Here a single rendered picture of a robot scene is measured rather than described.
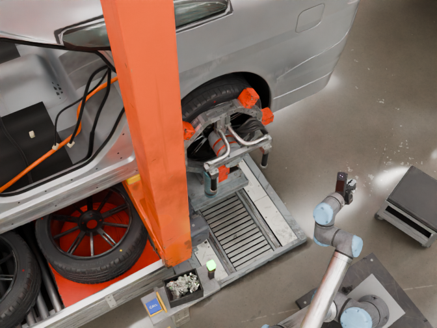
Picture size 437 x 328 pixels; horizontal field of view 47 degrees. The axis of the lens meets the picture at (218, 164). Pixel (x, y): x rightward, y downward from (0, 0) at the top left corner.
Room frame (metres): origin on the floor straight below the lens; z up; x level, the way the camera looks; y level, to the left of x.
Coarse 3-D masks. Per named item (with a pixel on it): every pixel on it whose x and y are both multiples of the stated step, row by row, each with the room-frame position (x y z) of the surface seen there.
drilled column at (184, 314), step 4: (188, 308) 0.86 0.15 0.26; (180, 312) 0.84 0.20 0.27; (184, 312) 0.85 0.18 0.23; (188, 312) 0.86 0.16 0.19; (172, 316) 0.84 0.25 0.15; (176, 316) 0.82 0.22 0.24; (180, 316) 0.83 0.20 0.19; (184, 316) 0.85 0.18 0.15; (188, 316) 0.86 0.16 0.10; (176, 320) 0.82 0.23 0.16; (180, 320) 0.83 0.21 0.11; (184, 320) 0.84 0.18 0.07; (188, 320) 0.86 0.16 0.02; (176, 324) 0.82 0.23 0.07; (180, 324) 0.83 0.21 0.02
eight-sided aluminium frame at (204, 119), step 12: (216, 108) 1.71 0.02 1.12; (228, 108) 1.74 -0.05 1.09; (240, 108) 1.73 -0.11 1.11; (252, 108) 1.79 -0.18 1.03; (204, 120) 1.63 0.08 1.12; (216, 120) 1.65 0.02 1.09; (252, 132) 1.81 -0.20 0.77; (240, 144) 1.80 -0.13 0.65; (216, 156) 1.72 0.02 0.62; (192, 168) 1.57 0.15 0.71
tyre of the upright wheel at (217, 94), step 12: (240, 72) 2.07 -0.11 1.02; (204, 84) 1.83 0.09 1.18; (216, 84) 1.83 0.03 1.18; (228, 84) 1.86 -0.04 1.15; (240, 84) 1.90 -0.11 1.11; (192, 96) 1.76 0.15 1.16; (204, 96) 1.75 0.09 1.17; (216, 96) 1.75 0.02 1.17; (228, 96) 1.79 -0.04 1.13; (192, 108) 1.69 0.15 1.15; (204, 108) 1.71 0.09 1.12
